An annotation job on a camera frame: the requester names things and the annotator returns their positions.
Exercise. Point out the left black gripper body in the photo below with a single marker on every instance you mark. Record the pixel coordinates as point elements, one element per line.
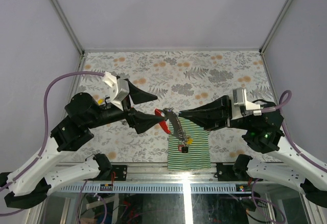
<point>128,110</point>

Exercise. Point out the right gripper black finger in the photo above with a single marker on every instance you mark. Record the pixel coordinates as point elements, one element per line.
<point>205,111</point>
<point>209,124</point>

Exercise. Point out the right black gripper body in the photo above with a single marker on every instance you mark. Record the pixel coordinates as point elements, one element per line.
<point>228,120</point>

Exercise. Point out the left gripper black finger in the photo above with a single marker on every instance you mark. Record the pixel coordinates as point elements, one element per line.
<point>139,96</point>
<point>143,122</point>

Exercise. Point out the red handled silver keyring carabiner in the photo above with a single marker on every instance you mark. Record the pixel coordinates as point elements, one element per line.
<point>171,125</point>

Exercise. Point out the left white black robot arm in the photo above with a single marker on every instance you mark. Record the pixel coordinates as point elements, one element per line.
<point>33,182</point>

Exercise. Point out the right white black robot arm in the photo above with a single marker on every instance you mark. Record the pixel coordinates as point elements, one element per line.
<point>265,134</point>

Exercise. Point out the green striped cloth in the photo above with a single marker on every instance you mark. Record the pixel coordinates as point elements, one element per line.
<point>197,157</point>

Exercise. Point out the floral table mat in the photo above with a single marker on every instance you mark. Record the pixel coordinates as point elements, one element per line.
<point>180,80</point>

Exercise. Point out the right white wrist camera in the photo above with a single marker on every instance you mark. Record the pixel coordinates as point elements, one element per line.
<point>241,107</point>

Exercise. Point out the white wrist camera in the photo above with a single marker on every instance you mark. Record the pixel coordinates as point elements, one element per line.
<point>119,89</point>
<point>241,107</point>

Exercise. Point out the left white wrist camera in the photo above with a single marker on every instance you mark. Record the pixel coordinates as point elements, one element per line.
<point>119,89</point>

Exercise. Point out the aluminium front rail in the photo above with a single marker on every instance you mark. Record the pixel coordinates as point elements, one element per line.
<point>153,171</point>

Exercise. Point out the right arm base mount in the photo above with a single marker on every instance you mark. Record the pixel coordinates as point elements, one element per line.
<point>230,171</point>

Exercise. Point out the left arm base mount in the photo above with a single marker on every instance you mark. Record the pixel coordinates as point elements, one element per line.
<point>112,171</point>

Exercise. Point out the white slotted cable duct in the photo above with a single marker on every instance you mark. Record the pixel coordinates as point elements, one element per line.
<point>149,188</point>

